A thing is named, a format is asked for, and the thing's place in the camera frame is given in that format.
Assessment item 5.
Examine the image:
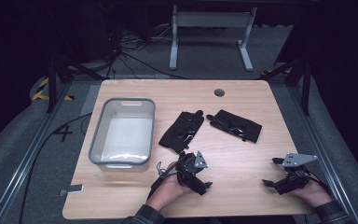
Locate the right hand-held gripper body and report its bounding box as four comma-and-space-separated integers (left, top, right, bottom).
274, 152, 322, 196

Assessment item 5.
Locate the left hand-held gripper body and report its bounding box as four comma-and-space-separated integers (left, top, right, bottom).
175, 150, 209, 191

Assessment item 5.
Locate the black glove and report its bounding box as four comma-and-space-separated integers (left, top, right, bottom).
205, 108, 263, 144
158, 109, 205, 154

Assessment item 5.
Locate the white plastic bin grey rim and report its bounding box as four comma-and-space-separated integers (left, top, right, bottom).
88, 97, 157, 173

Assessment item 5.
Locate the person's right hand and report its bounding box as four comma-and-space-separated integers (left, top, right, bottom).
288, 180, 334, 209

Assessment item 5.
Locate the person's left hand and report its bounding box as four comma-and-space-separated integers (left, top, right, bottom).
145, 161, 194, 213

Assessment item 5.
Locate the black tripod stand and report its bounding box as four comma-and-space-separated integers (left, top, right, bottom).
260, 58, 312, 117
45, 55, 107, 114

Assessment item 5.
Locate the black tape floor mark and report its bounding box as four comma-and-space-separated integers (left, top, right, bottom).
51, 124, 75, 143

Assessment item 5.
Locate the yellow black floor tape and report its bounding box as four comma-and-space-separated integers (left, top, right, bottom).
32, 77, 76, 102

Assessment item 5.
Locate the right hand-held gripper cable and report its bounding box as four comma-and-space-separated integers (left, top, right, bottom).
304, 169, 332, 194

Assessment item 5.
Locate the hand-held gripper cable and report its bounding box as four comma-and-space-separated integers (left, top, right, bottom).
304, 169, 332, 194
147, 161, 182, 200

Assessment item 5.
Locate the left hand-held gripper cable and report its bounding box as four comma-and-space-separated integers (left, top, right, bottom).
147, 161, 182, 200

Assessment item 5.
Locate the aluminium rail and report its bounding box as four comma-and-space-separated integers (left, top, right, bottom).
286, 85, 358, 224
0, 81, 73, 224

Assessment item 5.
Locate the small metal bracket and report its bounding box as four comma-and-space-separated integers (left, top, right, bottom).
58, 183, 85, 198

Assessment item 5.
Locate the bundle of floor cables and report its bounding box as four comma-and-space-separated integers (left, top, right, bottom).
104, 22, 188, 80

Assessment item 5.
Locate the white metal stand frame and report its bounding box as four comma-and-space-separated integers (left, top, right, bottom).
168, 4, 258, 72

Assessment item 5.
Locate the black floor cable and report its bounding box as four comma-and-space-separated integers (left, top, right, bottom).
18, 112, 93, 224

